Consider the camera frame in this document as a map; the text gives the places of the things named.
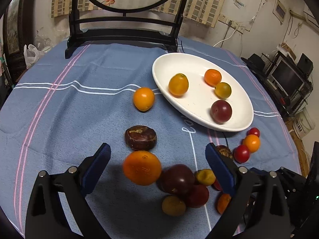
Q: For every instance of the red cherry tomato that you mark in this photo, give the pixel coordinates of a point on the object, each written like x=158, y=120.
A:
x=241, y=154
x=254, y=131

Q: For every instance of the yellow small fruit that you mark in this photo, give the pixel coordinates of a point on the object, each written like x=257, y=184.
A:
x=205, y=177

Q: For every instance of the white plastic bag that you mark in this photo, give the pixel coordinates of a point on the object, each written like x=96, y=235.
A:
x=32, y=55

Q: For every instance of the large orange tangerine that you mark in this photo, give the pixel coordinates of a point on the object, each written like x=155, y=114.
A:
x=142, y=168

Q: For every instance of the yellow orange tomato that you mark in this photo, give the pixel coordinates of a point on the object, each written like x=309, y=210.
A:
x=178, y=85

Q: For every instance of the black speaker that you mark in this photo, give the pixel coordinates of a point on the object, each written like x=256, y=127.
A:
x=305, y=65

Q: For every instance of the brown chestnut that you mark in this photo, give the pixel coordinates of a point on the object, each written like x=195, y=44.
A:
x=225, y=151
x=140, y=138

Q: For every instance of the orange kumquat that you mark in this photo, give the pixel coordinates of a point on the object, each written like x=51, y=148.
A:
x=144, y=99

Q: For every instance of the small orange mandarin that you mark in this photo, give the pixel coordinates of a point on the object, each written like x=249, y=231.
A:
x=212, y=77

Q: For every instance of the dark purple plum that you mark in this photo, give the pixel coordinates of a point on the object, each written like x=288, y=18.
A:
x=176, y=180

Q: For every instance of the orange yellow fruit bottom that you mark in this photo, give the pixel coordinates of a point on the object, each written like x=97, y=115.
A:
x=173, y=206

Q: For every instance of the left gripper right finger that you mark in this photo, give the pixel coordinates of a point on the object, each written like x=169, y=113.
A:
x=221, y=169

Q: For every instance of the bamboo slat wall hanging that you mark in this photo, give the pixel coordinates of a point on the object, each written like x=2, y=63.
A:
x=203, y=11

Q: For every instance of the white bucket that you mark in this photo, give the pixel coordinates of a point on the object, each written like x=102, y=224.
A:
x=303, y=123

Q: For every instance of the dark red plum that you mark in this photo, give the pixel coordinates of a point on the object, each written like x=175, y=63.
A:
x=221, y=111

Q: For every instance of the wall power strip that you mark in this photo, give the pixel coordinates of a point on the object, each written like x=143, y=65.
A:
x=238, y=26

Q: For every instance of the round embroidered screen stand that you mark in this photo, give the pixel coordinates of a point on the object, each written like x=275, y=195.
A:
x=78, y=37

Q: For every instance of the green yellow tomato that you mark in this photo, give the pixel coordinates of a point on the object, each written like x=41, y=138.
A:
x=223, y=90

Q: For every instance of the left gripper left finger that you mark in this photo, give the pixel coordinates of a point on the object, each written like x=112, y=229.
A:
x=45, y=215

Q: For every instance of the small orange tomato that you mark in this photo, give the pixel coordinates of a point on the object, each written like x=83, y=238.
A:
x=252, y=142

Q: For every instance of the blue striped tablecloth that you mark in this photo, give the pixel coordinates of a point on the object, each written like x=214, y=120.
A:
x=62, y=110

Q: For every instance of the computer monitor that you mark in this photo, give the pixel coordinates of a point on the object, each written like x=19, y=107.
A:
x=287, y=79

